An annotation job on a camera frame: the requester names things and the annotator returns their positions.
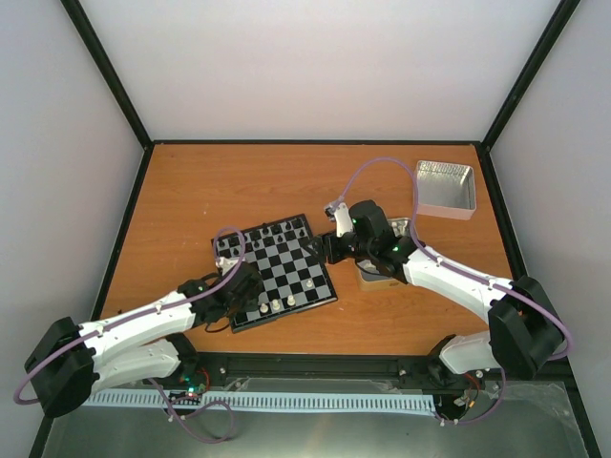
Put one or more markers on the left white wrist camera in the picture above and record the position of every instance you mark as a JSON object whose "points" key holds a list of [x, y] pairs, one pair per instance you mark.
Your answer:
{"points": [[224, 265]]}

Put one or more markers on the black aluminium frame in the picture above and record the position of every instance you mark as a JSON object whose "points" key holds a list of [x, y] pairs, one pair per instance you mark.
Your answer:
{"points": [[549, 37]]}

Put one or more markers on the black and silver chessboard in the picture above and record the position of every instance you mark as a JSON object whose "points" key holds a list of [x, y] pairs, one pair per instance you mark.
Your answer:
{"points": [[285, 272]]}

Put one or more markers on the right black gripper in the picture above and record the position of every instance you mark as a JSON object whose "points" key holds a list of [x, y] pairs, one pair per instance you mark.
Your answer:
{"points": [[322, 241]]}

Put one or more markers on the gold metal tin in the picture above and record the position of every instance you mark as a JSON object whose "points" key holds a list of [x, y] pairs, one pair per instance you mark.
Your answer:
{"points": [[368, 278]]}

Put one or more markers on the green lit circuit board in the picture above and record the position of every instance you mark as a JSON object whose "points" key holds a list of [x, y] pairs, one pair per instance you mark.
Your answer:
{"points": [[196, 384]]}

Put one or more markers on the light blue cable duct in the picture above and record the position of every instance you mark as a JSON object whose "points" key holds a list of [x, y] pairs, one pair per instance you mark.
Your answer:
{"points": [[269, 402]]}

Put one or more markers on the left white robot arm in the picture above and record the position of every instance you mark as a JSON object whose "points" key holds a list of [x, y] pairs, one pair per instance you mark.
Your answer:
{"points": [[73, 361]]}

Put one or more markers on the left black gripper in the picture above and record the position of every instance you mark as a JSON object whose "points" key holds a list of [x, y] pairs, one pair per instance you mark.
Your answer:
{"points": [[251, 301]]}

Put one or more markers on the black chess piece set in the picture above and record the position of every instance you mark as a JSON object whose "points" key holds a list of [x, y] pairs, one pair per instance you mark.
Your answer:
{"points": [[265, 235]]}

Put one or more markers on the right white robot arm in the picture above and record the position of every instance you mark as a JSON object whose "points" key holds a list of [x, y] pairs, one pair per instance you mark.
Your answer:
{"points": [[524, 331]]}

